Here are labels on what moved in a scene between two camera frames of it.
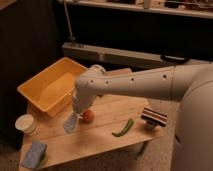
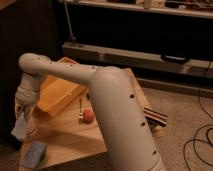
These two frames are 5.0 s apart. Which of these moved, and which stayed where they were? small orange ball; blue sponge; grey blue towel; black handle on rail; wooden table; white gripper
Moved: grey blue towel; white gripper
Stayed: small orange ball; blue sponge; black handle on rail; wooden table
